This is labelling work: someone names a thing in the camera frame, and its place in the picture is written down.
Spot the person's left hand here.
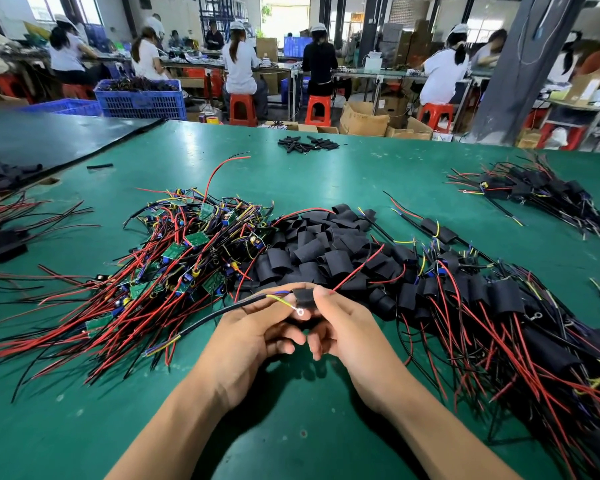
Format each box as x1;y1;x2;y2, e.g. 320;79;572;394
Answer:
196;282;317;413

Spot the person's right hand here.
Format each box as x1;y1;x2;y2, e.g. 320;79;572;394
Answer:
305;285;417;418

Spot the wire harness with ring terminal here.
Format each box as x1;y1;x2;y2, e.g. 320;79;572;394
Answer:
144;244;385;358

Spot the person's right forearm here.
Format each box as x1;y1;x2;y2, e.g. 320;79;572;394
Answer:
379;379;525;480

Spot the person's left forearm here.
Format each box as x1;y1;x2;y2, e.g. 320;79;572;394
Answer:
104;367;232;480

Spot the large pile of black shrink tubes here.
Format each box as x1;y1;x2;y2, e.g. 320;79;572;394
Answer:
235;203;421;320

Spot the small pile of black shrink tubes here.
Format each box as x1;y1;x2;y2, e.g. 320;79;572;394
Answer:
277;135;340;155

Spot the flat cardboard box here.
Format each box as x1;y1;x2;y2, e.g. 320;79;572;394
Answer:
284;122;340;135

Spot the open cardboard box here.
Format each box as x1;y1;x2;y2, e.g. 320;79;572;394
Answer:
339;101;391;137
385;117;434;141

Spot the red plastic stool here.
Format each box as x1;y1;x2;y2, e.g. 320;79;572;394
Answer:
0;74;33;102
61;83;97;101
536;123;587;151
304;95;333;127
228;93;258;127
417;103;455;132

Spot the long workbench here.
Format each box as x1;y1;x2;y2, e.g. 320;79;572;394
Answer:
160;57;496;123

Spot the blue plastic crate with parts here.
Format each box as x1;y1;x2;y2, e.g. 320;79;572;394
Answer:
93;77;188;121

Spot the blue crate on workbench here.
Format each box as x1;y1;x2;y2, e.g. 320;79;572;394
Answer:
283;36;314;58

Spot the closed cardboard box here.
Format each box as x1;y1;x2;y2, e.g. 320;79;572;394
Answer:
256;37;280;61

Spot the stack of cardboard boxes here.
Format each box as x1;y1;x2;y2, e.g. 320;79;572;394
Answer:
379;19;433;69

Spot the white cap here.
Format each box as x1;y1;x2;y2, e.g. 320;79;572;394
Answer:
544;127;570;150

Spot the empty blue plastic crate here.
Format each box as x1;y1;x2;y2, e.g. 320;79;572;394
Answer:
19;98;104;117

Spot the dark steel pillar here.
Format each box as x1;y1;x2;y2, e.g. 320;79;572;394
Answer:
466;0;590;146

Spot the pile of circuit boards with wires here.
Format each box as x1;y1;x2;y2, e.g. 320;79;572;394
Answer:
0;153;281;403

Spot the large heap of sleeved wire harnesses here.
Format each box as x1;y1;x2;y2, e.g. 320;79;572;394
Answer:
365;191;600;480

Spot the small heap of sleeved wire harnesses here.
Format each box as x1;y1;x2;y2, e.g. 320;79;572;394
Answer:
445;154;600;243

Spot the heap of red and black wires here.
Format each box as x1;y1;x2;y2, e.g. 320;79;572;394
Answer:
0;150;102;295

